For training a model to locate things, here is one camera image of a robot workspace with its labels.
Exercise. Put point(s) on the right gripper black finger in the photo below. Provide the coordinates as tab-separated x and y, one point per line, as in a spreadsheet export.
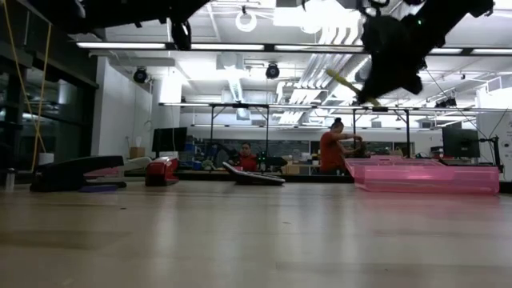
408	83
376	86

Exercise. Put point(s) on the yellow pen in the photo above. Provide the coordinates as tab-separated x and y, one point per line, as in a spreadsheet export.
344	82

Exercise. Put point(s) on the pink transparent plastic tray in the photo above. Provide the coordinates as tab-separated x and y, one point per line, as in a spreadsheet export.
420	180

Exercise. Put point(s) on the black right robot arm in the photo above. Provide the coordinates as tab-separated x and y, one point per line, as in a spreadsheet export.
452	16

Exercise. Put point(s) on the black background robot arm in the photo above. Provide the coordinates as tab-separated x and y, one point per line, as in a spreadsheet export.
274	161

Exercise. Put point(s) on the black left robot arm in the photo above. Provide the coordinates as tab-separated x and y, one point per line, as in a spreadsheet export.
100	12

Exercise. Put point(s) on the long ceiling light bar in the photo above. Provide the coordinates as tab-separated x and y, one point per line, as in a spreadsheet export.
492	51
228	46
120	45
316	48

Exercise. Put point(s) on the round black ceiling speaker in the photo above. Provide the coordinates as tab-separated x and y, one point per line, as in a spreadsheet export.
272	71
140	75

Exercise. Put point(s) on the black computer monitor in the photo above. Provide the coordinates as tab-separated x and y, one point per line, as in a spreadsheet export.
169	139
460	143

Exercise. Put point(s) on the standing person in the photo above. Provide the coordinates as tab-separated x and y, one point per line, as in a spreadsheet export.
331	152

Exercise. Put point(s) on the brown cardboard box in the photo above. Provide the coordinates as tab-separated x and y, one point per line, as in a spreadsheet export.
137	153

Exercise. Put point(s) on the red stapler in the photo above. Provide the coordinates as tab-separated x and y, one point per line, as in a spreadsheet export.
160	172

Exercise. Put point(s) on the seated person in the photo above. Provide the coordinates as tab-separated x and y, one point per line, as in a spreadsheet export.
249	162

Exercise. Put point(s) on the grey desk calculator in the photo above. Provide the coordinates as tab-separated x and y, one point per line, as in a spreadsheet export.
252	178

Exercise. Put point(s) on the clear water bottle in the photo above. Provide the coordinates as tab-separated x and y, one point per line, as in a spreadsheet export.
10	180

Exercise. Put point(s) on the black background rig frame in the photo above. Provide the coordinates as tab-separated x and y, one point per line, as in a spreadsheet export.
267	132

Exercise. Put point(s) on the black aluminium table frame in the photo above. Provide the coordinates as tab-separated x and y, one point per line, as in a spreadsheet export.
200	176

